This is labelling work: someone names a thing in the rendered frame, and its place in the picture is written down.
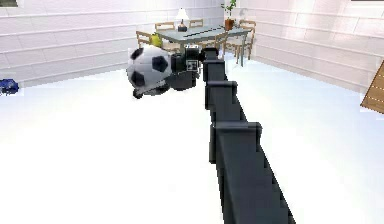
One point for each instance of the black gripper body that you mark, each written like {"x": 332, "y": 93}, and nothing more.
{"x": 182, "y": 77}

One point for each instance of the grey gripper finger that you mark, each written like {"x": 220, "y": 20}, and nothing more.
{"x": 150, "y": 91}

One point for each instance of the white and black soccer ball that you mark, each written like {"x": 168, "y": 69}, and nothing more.
{"x": 148, "y": 69}

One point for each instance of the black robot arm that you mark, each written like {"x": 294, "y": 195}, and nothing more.
{"x": 243, "y": 160}

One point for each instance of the yellow green round object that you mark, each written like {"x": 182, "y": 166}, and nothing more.
{"x": 156, "y": 40}

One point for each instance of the grey dining table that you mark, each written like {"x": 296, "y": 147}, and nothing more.
{"x": 203, "y": 34}

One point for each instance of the light wooden chair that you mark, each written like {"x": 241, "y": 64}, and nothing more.
{"x": 164, "y": 26}
{"x": 218, "y": 42}
{"x": 247, "y": 36}
{"x": 196, "y": 23}
{"x": 143, "y": 39}

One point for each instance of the white shade table lamp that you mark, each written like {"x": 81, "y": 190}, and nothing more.
{"x": 182, "y": 20}

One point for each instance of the green plant in brown pot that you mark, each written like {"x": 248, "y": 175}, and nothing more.
{"x": 229, "y": 16}

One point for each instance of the blue cloth bundle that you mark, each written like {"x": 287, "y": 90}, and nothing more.
{"x": 8, "y": 86}

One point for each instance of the dark window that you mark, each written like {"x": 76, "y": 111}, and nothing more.
{"x": 8, "y": 2}

